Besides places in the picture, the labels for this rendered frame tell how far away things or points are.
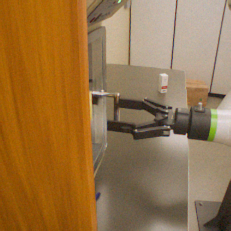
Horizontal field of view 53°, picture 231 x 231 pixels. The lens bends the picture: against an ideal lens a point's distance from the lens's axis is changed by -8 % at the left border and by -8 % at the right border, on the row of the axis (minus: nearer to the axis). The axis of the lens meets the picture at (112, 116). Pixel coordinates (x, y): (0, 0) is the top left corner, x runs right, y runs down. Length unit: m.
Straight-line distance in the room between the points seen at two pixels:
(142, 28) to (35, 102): 3.23
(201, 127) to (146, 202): 0.27
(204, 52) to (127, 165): 2.89
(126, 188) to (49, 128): 0.45
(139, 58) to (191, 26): 0.87
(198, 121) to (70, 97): 0.42
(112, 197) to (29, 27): 0.55
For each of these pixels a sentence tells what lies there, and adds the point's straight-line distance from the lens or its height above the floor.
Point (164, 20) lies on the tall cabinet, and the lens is 3.48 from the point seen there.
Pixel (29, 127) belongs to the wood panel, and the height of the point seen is 1.30.
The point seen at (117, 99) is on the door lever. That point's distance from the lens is 0.68.
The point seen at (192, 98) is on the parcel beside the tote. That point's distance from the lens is 3.39.
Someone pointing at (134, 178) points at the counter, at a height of 0.94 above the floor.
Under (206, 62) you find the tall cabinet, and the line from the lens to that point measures 3.62.
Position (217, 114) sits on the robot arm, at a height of 1.19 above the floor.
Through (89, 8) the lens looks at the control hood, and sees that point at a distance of 0.37.
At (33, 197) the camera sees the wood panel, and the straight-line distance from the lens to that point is 0.49.
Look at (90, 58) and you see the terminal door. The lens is 0.58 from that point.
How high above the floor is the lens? 1.49
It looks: 30 degrees down
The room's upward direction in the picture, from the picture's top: straight up
